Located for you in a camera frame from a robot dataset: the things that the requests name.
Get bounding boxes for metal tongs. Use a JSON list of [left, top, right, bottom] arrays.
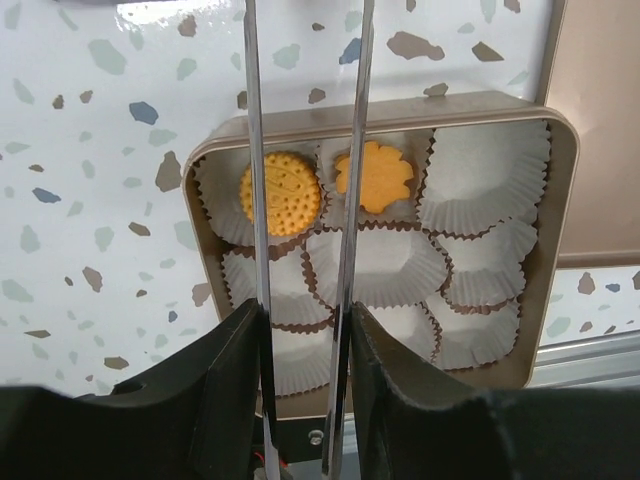
[[244, 1, 375, 479]]

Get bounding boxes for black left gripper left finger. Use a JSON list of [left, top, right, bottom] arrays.
[[1, 299, 261, 479]]

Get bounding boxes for gold cookie tin base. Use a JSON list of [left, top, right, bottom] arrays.
[[182, 92, 582, 421]]

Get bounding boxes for gold cookie tin lid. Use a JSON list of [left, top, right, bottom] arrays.
[[537, 1, 639, 269]]

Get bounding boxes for orange round biscuit cookie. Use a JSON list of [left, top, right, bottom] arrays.
[[265, 152, 321, 237]]

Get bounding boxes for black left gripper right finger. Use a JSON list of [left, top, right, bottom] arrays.
[[351, 303, 639, 479]]

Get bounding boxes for orange flower cookie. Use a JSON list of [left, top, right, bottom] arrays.
[[359, 141, 414, 214]]

